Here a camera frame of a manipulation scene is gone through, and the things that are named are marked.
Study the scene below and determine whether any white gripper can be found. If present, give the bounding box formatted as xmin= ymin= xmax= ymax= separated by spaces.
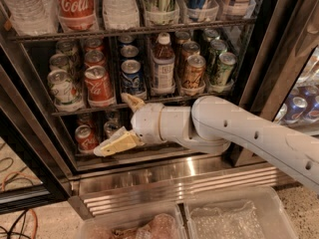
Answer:
xmin=94 ymin=93 xmax=163 ymax=157

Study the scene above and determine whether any red coke can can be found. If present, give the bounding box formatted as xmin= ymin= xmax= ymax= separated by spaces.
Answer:
xmin=84 ymin=38 xmax=105 ymax=52
xmin=84 ymin=66 xmax=113 ymax=102
xmin=85 ymin=50 xmax=107 ymax=68

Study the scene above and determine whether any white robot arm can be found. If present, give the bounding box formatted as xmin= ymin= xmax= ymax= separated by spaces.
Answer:
xmin=94 ymin=95 xmax=319 ymax=193

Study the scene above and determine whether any bottom shelf silver can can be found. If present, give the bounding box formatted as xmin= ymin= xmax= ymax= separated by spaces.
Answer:
xmin=104 ymin=120 xmax=121 ymax=138

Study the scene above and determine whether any front blue pepsi can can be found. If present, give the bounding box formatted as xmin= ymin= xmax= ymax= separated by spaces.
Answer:
xmin=121 ymin=60 xmax=145 ymax=95

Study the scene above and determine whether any blue pepsi can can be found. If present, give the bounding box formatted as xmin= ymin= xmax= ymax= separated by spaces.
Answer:
xmin=120 ymin=45 xmax=139 ymax=61
xmin=121 ymin=60 xmax=145 ymax=95
xmin=118 ymin=35 xmax=136 ymax=47

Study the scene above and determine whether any bottom shelf red can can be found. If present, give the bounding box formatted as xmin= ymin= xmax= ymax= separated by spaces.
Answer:
xmin=75 ymin=124 xmax=99 ymax=150

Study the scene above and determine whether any steel fridge bottom grille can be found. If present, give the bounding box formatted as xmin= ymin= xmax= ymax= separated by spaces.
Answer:
xmin=68 ymin=152 xmax=319 ymax=221

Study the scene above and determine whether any front white green can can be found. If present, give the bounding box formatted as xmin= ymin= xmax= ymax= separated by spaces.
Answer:
xmin=47 ymin=70 xmax=80 ymax=106

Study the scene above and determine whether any white green can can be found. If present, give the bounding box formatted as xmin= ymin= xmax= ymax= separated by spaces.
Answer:
xmin=49 ymin=54 xmax=72 ymax=72
xmin=56 ymin=40 xmax=81 ymax=67
xmin=47 ymin=70 xmax=80 ymax=106

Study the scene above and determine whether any rear blue pepsi can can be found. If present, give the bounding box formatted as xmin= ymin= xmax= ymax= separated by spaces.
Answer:
xmin=118 ymin=35 xmax=136 ymax=47

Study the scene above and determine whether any front gold can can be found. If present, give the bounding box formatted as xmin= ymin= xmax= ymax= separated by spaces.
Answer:
xmin=181 ymin=54 xmax=206 ymax=89

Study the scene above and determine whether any gold can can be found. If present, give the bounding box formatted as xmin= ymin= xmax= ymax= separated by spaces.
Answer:
xmin=178 ymin=41 xmax=200 ymax=78
xmin=181 ymin=54 xmax=206 ymax=89
xmin=173 ymin=31 xmax=192 ymax=65

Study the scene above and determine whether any rear white green can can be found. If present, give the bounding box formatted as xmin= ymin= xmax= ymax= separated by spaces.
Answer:
xmin=56 ymin=40 xmax=81 ymax=67

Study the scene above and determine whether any rear gold can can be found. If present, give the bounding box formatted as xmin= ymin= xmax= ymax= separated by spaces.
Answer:
xmin=173 ymin=31 xmax=192 ymax=65

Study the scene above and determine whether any front green can right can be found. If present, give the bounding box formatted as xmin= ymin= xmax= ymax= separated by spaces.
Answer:
xmin=210 ymin=52 xmax=237 ymax=86

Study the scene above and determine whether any rear green can right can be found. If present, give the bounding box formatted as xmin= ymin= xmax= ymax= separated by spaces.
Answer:
xmin=202 ymin=29 xmax=220 ymax=49

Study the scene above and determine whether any right fridge glass door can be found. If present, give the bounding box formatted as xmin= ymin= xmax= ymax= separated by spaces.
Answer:
xmin=229 ymin=0 xmax=319 ymax=167

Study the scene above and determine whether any brown tea bottle white label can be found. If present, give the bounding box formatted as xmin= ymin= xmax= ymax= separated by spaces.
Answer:
xmin=153 ymin=33 xmax=175 ymax=89

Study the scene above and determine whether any left clear plastic bin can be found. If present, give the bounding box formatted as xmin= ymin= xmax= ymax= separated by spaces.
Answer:
xmin=75 ymin=202 xmax=187 ymax=239

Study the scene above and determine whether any clear plastic bin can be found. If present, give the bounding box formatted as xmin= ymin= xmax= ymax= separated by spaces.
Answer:
xmin=183 ymin=186 xmax=298 ymax=239
xmin=75 ymin=202 xmax=187 ymax=239

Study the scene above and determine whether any large coca cola bottle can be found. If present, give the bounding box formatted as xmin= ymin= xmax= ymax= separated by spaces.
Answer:
xmin=58 ymin=0 xmax=96 ymax=31

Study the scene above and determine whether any middle clear water bottle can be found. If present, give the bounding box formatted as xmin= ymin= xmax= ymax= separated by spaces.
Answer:
xmin=103 ymin=0 xmax=140 ymax=30

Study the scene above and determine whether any clear water bottle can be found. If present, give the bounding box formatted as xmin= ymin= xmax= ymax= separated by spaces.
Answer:
xmin=103 ymin=0 xmax=140 ymax=30
xmin=3 ymin=0 xmax=59 ymax=36

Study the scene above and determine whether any right clear plastic bin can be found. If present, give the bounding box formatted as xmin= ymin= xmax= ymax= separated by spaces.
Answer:
xmin=183 ymin=186 xmax=298 ymax=239

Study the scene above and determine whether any left clear water bottle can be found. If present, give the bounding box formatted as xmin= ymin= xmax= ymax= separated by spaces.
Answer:
xmin=3 ymin=0 xmax=59 ymax=36

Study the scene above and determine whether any middle wire shelf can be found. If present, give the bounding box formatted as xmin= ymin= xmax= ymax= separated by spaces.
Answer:
xmin=51 ymin=92 xmax=229 ymax=117

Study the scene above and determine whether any wire shelf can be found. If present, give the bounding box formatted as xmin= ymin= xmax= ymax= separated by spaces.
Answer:
xmin=7 ymin=18 xmax=256 ymax=43
xmin=51 ymin=92 xmax=229 ymax=117

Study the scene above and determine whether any left fridge door frame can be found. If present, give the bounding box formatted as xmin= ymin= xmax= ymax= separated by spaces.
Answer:
xmin=0 ymin=48 xmax=71 ymax=214

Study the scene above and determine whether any black cable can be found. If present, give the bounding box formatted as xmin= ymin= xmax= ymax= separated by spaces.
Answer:
xmin=0 ymin=139 xmax=31 ymax=239

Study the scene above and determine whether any top wire shelf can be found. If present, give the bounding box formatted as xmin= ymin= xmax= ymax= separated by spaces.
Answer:
xmin=7 ymin=18 xmax=256 ymax=43

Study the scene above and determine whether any orange cable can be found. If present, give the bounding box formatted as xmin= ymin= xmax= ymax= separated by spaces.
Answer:
xmin=0 ymin=170 xmax=39 ymax=239

